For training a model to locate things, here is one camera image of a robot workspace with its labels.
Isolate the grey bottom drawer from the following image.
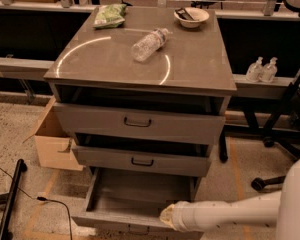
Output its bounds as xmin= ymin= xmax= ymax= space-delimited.
xmin=72 ymin=168 xmax=202 ymax=240

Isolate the grey drawer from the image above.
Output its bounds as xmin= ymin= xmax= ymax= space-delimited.
xmin=53 ymin=102 xmax=225 ymax=145
xmin=72 ymin=146 xmax=211 ymax=177
xmin=72 ymin=168 xmax=202 ymax=240

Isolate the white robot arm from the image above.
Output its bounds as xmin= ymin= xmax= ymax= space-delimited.
xmin=159 ymin=160 xmax=300 ymax=240

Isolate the grey middle drawer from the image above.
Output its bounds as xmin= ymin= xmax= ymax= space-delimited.
xmin=72 ymin=146 xmax=211 ymax=177

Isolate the grey drawer cabinet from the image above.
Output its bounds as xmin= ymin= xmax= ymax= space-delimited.
xmin=45 ymin=7 xmax=236 ymax=177

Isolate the grey top drawer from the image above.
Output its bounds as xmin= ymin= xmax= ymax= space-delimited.
xmin=53 ymin=102 xmax=225 ymax=145

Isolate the cardboard box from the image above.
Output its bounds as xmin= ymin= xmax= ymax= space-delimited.
xmin=25 ymin=97 xmax=83 ymax=171

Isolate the black office chair base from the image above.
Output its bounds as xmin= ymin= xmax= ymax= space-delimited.
xmin=250 ymin=59 xmax=300 ymax=192

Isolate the black stand leg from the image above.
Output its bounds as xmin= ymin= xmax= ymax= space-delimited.
xmin=0 ymin=159 xmax=27 ymax=240

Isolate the left sanitizer pump bottle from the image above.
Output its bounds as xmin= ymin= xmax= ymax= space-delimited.
xmin=246 ymin=57 xmax=263 ymax=82

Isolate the clear plastic water bottle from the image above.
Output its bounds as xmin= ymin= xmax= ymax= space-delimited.
xmin=131 ymin=28 xmax=169 ymax=62

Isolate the white bowl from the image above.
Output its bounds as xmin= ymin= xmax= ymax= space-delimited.
xmin=174 ymin=7 xmax=209 ymax=29

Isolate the dark object in bowl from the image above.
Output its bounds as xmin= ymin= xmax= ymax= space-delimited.
xmin=176 ymin=8 xmax=194 ymax=21

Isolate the green snack bag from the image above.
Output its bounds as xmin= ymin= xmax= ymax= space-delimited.
xmin=93 ymin=4 xmax=126 ymax=29

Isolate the black floor cable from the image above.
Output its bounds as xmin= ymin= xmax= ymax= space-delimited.
xmin=0 ymin=158 xmax=74 ymax=240

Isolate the grey metal shelf rail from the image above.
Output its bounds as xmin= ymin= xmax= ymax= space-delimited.
xmin=0 ymin=57 xmax=53 ymax=81

